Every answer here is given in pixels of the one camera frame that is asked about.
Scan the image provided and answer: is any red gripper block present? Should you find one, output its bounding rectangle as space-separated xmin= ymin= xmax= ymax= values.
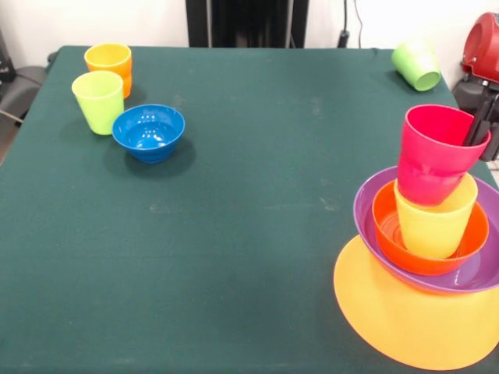
xmin=462 ymin=11 xmax=499 ymax=161

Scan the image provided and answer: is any red cup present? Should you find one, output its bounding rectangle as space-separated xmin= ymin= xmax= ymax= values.
xmin=397 ymin=104 xmax=492 ymax=206

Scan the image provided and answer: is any yellow cup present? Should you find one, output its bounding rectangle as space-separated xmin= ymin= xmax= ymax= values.
xmin=393 ymin=173 xmax=480 ymax=260

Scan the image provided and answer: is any purple bowl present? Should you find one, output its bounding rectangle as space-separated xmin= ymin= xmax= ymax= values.
xmin=352 ymin=165 xmax=499 ymax=294

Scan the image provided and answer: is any small orange-red bowl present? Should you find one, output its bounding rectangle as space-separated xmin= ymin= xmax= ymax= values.
xmin=372 ymin=181 xmax=490 ymax=277

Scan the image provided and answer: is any large orange bowl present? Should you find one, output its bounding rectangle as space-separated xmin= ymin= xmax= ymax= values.
xmin=333 ymin=233 xmax=499 ymax=371

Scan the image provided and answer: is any blue bowl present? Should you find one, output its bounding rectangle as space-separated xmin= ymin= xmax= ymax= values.
xmin=111 ymin=104 xmax=186 ymax=164

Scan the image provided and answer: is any black office chair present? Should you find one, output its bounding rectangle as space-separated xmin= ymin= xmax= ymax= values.
xmin=451 ymin=73 xmax=487 ymax=115
xmin=0 ymin=30 xmax=48 ymax=125

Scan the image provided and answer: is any dark green tablecloth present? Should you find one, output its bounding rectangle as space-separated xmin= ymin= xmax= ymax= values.
xmin=0 ymin=45 xmax=499 ymax=374

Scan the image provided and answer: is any light green cup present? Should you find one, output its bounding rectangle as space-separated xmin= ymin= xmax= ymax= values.
xmin=71 ymin=70 xmax=125 ymax=136

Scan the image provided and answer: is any black cable with plug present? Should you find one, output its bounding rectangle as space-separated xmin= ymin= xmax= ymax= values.
xmin=337 ymin=0 xmax=351 ymax=50

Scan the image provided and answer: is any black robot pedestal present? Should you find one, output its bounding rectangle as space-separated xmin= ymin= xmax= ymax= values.
xmin=186 ymin=0 xmax=309 ymax=48

